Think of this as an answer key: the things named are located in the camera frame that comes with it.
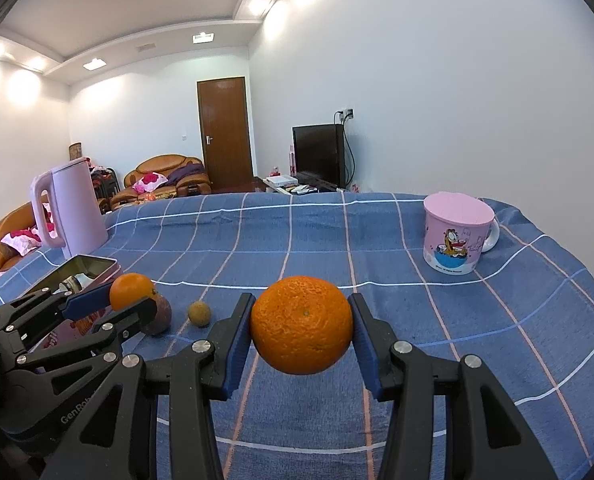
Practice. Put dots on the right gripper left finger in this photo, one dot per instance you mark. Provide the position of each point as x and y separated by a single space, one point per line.
230 340

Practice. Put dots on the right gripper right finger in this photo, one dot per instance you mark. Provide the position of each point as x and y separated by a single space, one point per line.
380 354

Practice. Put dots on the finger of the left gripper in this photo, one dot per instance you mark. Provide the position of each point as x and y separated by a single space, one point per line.
90 300
114 332

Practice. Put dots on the purple passion fruit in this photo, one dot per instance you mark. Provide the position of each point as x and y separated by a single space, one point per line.
162 320

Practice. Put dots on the small longan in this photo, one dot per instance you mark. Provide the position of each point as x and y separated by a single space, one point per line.
199 313

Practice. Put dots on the large orange tangerine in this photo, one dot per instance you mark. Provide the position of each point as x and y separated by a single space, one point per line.
301 325

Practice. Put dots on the pink cookie tin box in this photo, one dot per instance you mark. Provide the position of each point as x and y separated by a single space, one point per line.
78 274

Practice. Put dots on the pink electric kettle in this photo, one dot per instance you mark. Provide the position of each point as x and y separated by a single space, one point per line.
65 209

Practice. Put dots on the red white cushion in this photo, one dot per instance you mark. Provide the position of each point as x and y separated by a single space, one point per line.
149 183
23 241

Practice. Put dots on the brown leather sofa left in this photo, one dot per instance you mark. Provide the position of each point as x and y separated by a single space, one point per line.
20 218

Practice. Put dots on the brown leather sofa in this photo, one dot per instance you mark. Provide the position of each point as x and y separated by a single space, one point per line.
163 164
20 218

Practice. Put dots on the red white cushion back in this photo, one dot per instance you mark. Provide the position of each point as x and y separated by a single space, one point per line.
149 183

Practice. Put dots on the pink cartoon mug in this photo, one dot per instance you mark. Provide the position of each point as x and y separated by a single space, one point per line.
458 229

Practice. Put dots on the brown leather sofa back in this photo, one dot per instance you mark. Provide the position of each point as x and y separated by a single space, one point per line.
163 164

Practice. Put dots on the purple blanket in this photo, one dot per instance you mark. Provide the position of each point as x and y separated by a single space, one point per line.
189 170

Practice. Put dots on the low tv stand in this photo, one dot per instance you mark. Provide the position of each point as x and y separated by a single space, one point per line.
288 185

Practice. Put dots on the blue plaid tablecloth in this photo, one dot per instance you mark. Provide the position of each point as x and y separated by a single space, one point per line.
527 311

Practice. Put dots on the black television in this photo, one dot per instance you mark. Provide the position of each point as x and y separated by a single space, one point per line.
320 155

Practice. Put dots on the brown wooden door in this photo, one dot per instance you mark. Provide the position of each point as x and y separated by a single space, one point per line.
224 127

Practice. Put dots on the pink box by tv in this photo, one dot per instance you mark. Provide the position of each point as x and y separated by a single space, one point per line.
292 161

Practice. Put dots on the wall power outlet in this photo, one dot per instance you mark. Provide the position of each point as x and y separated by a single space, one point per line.
345 114

